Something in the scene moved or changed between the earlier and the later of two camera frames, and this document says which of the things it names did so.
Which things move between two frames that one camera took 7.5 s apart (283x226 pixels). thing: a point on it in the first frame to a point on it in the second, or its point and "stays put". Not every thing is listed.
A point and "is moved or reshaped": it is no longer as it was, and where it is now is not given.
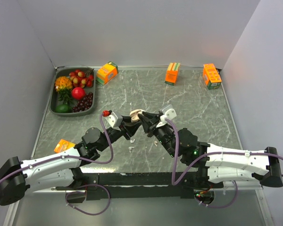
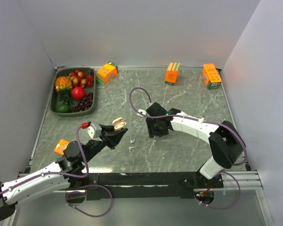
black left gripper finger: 130,128 to 113,139
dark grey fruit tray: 64,71 stays put
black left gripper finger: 127,118 to 108,128
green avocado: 63,108 stays put
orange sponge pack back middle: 171,74 stays put
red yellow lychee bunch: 81,79 stays put
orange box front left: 63,145 stays put
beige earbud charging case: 134,115 is moved or reshaped
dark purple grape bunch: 85,104 stays put
